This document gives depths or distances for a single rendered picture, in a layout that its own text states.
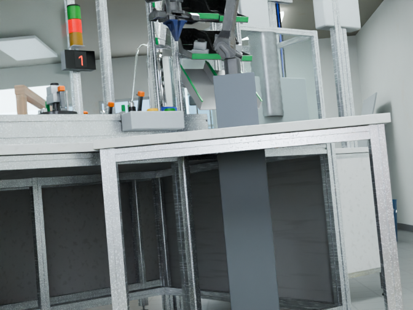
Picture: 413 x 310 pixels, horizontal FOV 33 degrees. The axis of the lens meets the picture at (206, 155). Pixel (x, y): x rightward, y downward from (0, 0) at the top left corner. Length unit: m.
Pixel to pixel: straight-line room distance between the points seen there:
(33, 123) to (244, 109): 0.69
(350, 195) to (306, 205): 0.98
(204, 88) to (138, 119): 0.54
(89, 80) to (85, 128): 8.97
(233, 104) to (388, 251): 0.69
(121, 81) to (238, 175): 8.93
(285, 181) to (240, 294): 0.90
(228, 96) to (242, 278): 0.61
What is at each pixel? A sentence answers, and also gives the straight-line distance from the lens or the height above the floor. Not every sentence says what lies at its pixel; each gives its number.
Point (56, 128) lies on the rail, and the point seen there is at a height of 0.92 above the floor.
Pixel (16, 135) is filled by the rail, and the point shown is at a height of 0.89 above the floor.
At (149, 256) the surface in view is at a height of 0.32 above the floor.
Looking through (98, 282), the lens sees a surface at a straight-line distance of 4.16.
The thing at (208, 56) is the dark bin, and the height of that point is 1.20.
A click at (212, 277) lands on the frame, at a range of 3.60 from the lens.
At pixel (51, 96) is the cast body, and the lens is 2.43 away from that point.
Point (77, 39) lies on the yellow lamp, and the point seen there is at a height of 1.28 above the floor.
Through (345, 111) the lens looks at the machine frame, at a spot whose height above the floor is 1.08.
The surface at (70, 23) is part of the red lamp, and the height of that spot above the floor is 1.34.
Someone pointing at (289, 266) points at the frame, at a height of 0.32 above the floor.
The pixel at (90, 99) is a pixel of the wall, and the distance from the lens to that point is 11.20.
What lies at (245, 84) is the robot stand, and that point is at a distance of 2.33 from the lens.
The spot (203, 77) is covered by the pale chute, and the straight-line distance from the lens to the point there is 2.84.
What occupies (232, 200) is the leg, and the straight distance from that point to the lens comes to 2.29.
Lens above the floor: 0.66
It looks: 3 degrees up
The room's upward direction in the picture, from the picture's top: 5 degrees counter-clockwise
